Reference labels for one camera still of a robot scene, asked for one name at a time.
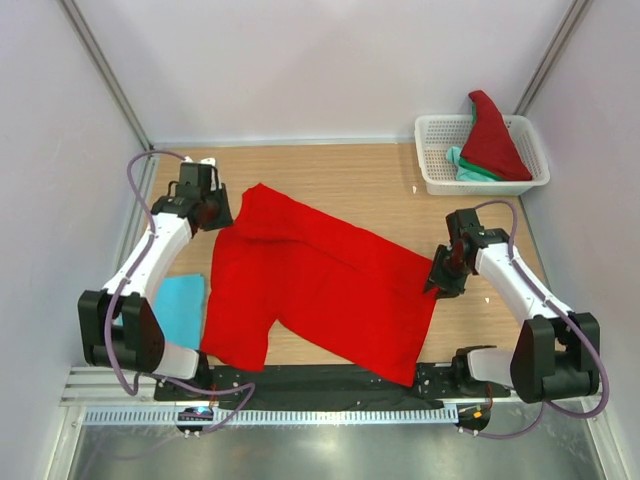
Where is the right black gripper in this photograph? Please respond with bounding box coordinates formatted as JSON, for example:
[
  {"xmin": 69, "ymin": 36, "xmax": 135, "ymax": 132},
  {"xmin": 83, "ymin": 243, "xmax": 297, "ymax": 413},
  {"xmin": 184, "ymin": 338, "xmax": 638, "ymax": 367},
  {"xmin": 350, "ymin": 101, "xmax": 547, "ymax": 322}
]
[{"xmin": 423, "ymin": 244, "xmax": 472, "ymax": 300}]

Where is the bright red t shirt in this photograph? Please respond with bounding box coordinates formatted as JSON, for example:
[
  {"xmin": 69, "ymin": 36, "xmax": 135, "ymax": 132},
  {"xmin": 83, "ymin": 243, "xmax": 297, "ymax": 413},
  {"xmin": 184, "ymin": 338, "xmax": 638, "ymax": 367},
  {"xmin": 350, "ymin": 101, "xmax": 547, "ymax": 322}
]
[{"xmin": 201, "ymin": 184, "xmax": 436, "ymax": 387}]

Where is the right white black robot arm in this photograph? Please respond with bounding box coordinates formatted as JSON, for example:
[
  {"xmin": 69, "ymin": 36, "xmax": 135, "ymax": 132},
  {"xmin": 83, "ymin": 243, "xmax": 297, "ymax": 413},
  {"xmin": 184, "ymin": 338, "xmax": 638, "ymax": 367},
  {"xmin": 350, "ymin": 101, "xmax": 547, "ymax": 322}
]
[{"xmin": 424, "ymin": 208, "xmax": 604, "ymax": 403}]

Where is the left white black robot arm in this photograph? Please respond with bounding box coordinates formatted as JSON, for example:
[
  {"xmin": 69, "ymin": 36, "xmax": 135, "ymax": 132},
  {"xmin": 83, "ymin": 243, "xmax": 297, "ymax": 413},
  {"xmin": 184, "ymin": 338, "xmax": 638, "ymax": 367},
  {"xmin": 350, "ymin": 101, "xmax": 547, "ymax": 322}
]
[{"xmin": 77, "ymin": 157, "xmax": 233, "ymax": 400}]

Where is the folded light blue t shirt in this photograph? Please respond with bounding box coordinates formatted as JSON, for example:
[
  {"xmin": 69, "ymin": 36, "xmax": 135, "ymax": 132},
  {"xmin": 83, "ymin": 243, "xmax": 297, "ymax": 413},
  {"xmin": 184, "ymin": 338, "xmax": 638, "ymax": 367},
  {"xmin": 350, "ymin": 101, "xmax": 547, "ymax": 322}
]
[{"xmin": 153, "ymin": 274, "xmax": 206, "ymax": 350}]

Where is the mint t shirt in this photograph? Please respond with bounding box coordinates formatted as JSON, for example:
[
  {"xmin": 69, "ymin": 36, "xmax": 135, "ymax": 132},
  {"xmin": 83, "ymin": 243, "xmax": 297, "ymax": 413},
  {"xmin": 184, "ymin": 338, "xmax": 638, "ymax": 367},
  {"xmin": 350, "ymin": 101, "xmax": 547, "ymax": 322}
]
[{"xmin": 446, "ymin": 146, "xmax": 494, "ymax": 182}]

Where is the white plastic basket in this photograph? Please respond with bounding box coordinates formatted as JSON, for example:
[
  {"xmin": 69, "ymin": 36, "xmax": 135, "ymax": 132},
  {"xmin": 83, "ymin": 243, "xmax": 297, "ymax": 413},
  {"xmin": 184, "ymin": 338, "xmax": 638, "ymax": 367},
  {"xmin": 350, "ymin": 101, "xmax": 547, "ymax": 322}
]
[{"xmin": 414, "ymin": 114, "xmax": 551, "ymax": 196}]

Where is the dark red t shirt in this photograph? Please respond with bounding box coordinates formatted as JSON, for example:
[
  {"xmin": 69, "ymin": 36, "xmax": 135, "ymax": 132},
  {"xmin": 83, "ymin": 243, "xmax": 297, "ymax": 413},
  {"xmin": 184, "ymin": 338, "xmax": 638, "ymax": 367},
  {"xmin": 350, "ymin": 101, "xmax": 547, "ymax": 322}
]
[{"xmin": 460, "ymin": 90, "xmax": 533, "ymax": 181}]

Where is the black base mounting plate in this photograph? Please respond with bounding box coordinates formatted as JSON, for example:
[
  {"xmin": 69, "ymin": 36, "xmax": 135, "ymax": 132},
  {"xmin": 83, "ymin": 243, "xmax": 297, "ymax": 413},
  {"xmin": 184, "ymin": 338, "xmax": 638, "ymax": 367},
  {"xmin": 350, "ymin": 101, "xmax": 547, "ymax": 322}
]
[{"xmin": 153, "ymin": 363, "xmax": 512, "ymax": 412}]

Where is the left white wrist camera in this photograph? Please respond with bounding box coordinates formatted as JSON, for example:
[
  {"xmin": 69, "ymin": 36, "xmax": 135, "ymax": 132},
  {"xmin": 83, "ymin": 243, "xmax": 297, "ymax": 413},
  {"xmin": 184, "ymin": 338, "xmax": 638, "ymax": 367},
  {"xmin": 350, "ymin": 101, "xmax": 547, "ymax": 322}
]
[{"xmin": 181, "ymin": 156, "xmax": 220, "ymax": 191}]

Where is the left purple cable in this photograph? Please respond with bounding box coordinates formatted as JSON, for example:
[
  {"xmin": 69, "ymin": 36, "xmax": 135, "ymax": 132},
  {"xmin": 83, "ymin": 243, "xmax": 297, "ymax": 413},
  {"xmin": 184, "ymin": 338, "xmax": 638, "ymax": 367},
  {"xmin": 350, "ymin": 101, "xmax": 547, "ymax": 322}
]
[{"xmin": 105, "ymin": 149, "xmax": 256, "ymax": 441}]

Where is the aluminium front rail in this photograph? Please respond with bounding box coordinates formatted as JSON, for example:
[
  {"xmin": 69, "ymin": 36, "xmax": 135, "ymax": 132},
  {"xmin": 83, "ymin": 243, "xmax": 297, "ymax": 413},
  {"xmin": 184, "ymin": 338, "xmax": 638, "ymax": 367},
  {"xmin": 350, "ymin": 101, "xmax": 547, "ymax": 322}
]
[{"xmin": 60, "ymin": 367, "xmax": 486, "ymax": 405}]

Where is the white slotted cable duct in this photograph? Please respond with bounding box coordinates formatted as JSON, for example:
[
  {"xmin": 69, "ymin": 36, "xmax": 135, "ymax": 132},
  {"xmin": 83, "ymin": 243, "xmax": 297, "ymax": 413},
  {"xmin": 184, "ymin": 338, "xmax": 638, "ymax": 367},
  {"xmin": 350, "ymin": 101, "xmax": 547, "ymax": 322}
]
[{"xmin": 83, "ymin": 405, "xmax": 458, "ymax": 428}]

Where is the left aluminium corner post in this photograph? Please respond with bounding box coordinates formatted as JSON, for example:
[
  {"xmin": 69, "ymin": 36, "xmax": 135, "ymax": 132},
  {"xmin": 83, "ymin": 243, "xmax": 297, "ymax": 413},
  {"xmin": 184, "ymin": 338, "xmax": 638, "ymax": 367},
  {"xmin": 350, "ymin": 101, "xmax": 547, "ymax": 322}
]
[{"xmin": 58, "ymin": 0, "xmax": 153, "ymax": 151}]

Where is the aluminium corner post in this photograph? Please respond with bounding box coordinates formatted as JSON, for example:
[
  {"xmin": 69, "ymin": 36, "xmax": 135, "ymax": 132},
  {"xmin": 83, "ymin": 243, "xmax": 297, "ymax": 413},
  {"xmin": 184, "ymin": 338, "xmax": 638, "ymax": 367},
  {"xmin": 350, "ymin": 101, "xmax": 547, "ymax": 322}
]
[
  {"xmin": 58, "ymin": 0, "xmax": 153, "ymax": 151},
  {"xmin": 513, "ymin": 0, "xmax": 593, "ymax": 116}
]

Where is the right aluminium corner post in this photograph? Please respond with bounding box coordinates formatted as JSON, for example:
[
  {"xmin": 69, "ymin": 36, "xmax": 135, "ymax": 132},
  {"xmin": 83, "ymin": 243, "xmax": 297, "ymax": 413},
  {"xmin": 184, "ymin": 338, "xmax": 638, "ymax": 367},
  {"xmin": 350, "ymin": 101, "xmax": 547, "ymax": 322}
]
[{"xmin": 513, "ymin": 0, "xmax": 593, "ymax": 116}]

